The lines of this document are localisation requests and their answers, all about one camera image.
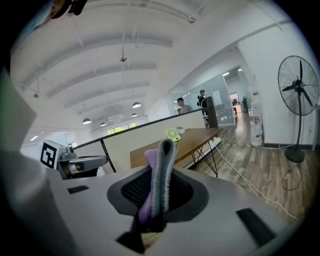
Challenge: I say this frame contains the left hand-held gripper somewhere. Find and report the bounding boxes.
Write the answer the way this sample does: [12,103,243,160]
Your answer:
[40,139,109,180]

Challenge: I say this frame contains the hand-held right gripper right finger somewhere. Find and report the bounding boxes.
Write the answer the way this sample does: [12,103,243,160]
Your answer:
[141,166,297,256]

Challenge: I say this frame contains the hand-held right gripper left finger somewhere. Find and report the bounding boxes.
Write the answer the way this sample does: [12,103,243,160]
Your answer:
[46,166,155,256]

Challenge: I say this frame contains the purple and grey cleaning cloth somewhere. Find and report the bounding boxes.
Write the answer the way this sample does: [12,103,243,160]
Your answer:
[138,138,179,225]

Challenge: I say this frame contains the small green desk fan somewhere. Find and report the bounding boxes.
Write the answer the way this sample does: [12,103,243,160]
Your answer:
[165,127,181,143]

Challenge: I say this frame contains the black standing floor fan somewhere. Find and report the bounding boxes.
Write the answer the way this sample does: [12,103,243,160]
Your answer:
[277,55,320,164]

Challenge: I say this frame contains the black metal table legs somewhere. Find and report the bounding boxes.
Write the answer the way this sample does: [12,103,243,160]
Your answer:
[183,139,220,178]

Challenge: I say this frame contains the water bottle with red label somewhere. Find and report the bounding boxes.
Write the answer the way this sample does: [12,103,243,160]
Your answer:
[250,122,264,148]
[251,99,263,123]

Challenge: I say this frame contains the dark wooden pillar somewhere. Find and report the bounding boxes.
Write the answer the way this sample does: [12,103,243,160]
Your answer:
[205,96,219,129]

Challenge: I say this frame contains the white floor cable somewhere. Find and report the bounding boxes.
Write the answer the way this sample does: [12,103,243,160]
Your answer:
[214,142,298,221]

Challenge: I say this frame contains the white partition with black rail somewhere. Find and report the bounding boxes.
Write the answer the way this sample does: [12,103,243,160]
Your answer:
[71,107,207,173]

